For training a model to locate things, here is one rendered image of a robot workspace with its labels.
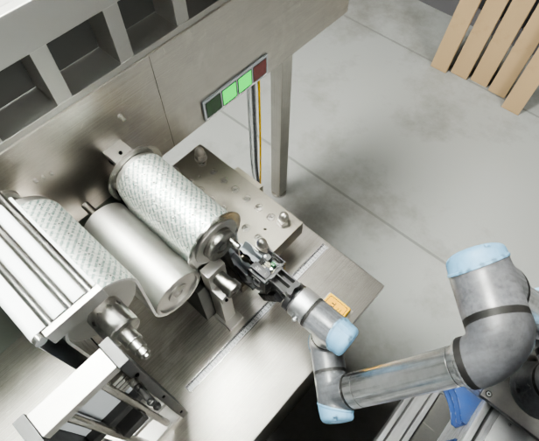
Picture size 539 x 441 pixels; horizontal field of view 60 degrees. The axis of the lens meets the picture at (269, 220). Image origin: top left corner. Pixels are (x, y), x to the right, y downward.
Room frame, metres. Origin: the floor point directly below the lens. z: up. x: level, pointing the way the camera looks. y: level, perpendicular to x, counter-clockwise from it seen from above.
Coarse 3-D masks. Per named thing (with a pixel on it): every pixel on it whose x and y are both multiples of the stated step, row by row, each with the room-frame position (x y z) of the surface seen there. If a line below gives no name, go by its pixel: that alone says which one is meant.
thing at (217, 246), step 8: (216, 232) 0.45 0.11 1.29; (224, 232) 0.45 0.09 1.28; (232, 232) 0.46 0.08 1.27; (216, 240) 0.43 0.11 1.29; (224, 240) 0.44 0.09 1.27; (208, 248) 0.42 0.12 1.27; (216, 248) 0.42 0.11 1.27; (224, 248) 0.44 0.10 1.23; (208, 256) 0.41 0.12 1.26; (216, 256) 0.42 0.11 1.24
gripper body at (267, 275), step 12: (252, 264) 0.43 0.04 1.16; (264, 264) 0.44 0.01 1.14; (276, 264) 0.44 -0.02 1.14; (252, 276) 0.42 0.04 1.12; (264, 276) 0.40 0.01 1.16; (276, 276) 0.41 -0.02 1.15; (288, 276) 0.41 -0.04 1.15; (264, 288) 0.39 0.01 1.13; (276, 288) 0.39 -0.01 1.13; (288, 288) 0.38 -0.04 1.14; (300, 288) 0.38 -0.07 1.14; (288, 300) 0.36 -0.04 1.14
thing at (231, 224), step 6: (138, 156) 0.63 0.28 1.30; (126, 162) 0.61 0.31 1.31; (120, 174) 0.59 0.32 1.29; (222, 222) 0.46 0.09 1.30; (228, 222) 0.47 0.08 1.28; (234, 222) 0.48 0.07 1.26; (216, 228) 0.45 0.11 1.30; (234, 228) 0.48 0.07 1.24; (210, 234) 0.43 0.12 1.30; (204, 240) 0.42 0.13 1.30; (204, 246) 0.42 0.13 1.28; (198, 252) 0.41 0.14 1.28; (198, 258) 0.40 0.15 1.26; (204, 258) 0.41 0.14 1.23
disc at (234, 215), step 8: (224, 216) 0.47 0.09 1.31; (232, 216) 0.48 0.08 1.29; (208, 224) 0.45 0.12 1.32; (216, 224) 0.45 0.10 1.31; (240, 224) 0.50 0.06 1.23; (208, 232) 0.44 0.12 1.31; (200, 240) 0.42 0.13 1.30; (192, 248) 0.41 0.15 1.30; (192, 256) 0.40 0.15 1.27; (192, 264) 0.40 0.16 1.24; (200, 264) 0.41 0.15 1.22
